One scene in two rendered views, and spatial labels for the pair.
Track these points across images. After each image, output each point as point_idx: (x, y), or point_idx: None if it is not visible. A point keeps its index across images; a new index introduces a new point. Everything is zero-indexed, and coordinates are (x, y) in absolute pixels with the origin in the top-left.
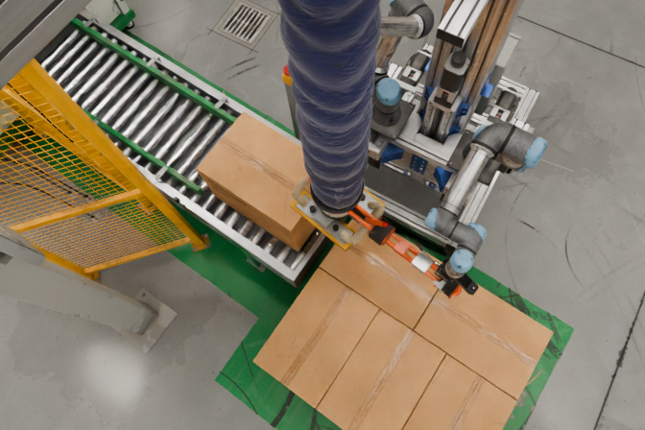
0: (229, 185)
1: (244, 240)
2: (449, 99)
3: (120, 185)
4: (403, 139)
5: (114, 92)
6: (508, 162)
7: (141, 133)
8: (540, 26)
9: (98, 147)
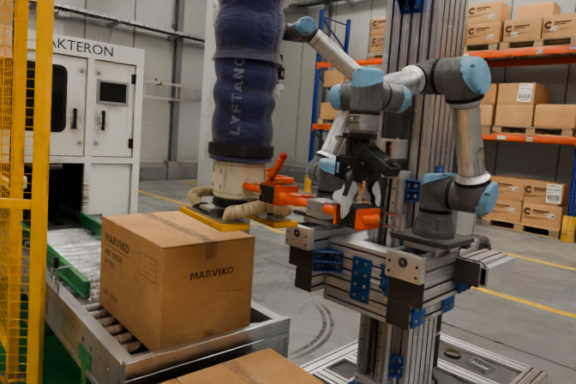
0: (125, 224)
1: (96, 325)
2: (393, 153)
3: (3, 339)
4: (344, 239)
5: (75, 249)
6: (462, 179)
7: (71, 264)
8: (543, 358)
9: (37, 76)
